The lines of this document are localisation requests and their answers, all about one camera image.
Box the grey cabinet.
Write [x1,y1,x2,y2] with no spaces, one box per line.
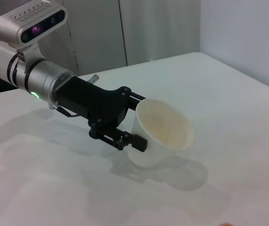
[63,0,202,76]

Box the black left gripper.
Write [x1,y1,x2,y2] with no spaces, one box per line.
[53,76,148,152]

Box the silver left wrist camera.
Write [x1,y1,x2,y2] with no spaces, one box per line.
[0,0,68,63]

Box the clear plastic cup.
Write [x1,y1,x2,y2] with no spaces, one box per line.
[127,98,195,168]

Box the thin left arm cable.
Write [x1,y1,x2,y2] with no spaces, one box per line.
[55,105,81,118]

